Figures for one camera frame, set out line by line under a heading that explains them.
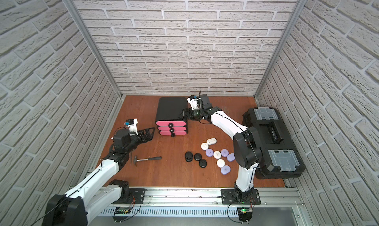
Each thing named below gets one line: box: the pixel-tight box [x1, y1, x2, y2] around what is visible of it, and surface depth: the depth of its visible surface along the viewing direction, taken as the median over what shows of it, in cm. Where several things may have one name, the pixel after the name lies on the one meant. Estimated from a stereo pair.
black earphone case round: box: [193, 152, 202, 161], surface depth 88 cm
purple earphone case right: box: [226, 152, 236, 163], surface depth 87 cm
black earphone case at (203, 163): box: [198, 158, 208, 168], surface depth 85 cm
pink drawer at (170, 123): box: [155, 120, 187, 127], surface depth 87 cm
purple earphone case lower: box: [220, 164, 231, 176], surface depth 83 cm
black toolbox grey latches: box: [242, 106, 305, 180], surface depth 74 cm
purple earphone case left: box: [205, 148, 214, 157], surface depth 89 cm
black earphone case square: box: [185, 150, 193, 162], surface depth 87 cm
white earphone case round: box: [200, 142, 209, 151], surface depth 92 cm
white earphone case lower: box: [216, 158, 226, 169], surface depth 86 cm
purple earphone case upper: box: [220, 148, 229, 158], surface depth 89 cm
